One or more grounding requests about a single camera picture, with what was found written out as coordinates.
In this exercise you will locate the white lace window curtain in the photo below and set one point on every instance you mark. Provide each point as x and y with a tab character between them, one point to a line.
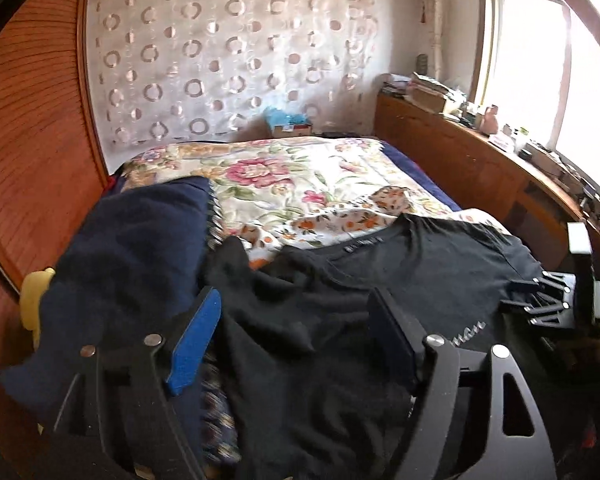
437	15

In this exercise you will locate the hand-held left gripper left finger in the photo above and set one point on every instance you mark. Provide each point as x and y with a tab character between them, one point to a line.
192	340

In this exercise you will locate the row of small windowsill items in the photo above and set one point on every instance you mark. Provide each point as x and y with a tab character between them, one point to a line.
550	160

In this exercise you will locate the sheer circle pattern curtain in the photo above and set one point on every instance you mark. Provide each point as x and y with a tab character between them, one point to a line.
220	55

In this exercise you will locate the black t-shirt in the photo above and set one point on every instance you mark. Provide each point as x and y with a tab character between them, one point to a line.
360	320

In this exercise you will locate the blue plastic bag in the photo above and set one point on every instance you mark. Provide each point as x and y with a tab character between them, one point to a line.
285	116

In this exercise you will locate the yellow cloth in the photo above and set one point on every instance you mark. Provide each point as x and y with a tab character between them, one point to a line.
32	305

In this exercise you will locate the orange fruit print bedsheet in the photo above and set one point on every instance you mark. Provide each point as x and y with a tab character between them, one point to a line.
360	215

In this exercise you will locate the navy blue folded garment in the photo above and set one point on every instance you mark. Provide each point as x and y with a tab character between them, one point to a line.
125	260

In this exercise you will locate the pink figurine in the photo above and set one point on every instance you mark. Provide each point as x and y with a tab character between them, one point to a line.
490	121

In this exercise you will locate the blue blanket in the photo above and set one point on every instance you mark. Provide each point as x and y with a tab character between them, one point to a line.
420	175

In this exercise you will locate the floral quilt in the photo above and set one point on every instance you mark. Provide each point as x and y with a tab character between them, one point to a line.
280	175

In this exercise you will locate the pile of books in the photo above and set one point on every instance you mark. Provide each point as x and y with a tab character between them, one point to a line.
427	91

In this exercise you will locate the wooden slatted headboard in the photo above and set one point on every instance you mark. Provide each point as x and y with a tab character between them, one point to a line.
35	125

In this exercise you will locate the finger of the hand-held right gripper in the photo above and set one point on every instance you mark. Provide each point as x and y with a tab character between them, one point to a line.
540	312
545	282

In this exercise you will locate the wooden cabinet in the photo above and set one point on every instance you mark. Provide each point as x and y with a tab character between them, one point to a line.
460	160

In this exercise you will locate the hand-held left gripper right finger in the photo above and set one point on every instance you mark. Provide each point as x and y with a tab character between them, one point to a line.
390	340

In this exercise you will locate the window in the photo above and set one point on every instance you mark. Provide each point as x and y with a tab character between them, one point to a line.
525	55

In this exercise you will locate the cardboard box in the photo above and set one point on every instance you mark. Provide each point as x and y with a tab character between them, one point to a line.
292	131

